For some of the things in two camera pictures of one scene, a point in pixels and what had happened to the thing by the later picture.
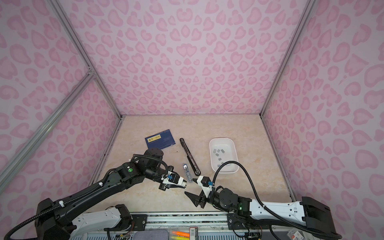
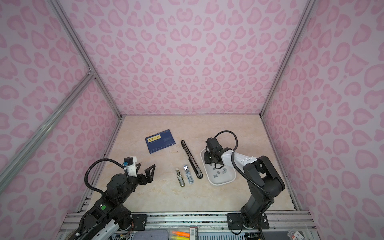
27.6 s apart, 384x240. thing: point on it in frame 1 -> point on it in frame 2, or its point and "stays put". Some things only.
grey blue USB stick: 185,166 stays put
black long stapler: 195,169 stays put
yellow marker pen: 180,238 stays put
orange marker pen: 180,233 stays put
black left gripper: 164,186 -> 149,177
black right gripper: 197,201 -> 206,155
